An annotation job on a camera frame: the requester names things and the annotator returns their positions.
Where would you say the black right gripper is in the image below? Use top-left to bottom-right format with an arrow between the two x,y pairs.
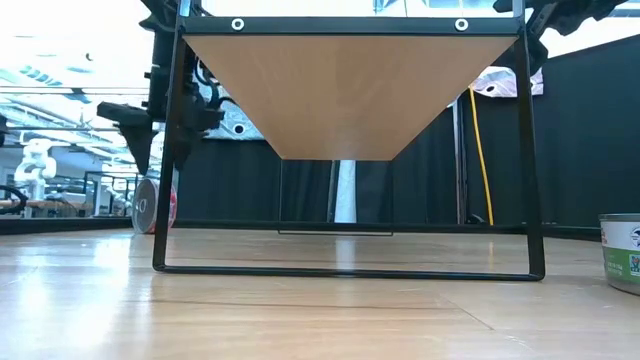
492,0 -> 629,77

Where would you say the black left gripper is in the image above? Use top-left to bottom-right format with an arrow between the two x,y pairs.
97,29 -> 226,176

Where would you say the red label seafood can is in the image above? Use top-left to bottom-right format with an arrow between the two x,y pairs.
131,176 -> 178,236

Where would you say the green label tuna can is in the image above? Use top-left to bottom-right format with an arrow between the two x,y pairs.
598,213 -> 640,297

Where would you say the pale tarp with grommet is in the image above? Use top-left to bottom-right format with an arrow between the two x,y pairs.
472,65 -> 545,99

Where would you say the grey leaf pattern tarp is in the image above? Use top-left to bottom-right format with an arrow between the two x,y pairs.
197,59 -> 266,141

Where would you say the black curtain panel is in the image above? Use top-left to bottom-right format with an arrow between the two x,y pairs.
355,33 -> 640,241
177,135 -> 337,225

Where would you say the grey stand pole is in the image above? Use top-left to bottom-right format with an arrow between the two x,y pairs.
452,99 -> 469,224

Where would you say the black background table frame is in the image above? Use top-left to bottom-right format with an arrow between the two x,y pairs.
82,169 -> 146,219

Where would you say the yellow cable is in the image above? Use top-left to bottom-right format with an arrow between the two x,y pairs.
468,87 -> 495,226

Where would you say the black aluminium table frame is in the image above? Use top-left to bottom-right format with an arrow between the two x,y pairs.
0,215 -> 604,242

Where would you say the black curved cable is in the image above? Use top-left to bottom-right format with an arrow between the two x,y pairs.
0,184 -> 30,217

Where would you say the wooden shelf black metal frame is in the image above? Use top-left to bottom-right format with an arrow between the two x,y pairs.
152,0 -> 546,282

